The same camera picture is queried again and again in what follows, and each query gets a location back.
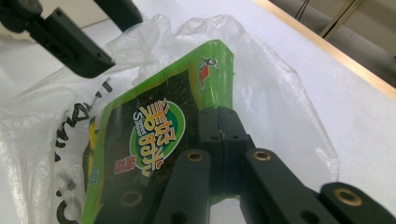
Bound green snack packet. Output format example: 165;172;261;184
81;39;235;224

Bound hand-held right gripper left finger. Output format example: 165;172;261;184
198;106;226;190

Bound long black floor cable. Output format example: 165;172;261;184
293;0;311;21

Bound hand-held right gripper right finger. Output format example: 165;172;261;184
219;106;256;195

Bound clear plastic bag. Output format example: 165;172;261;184
0;13;340;224

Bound yellow snack packet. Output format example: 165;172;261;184
82;116;101;188

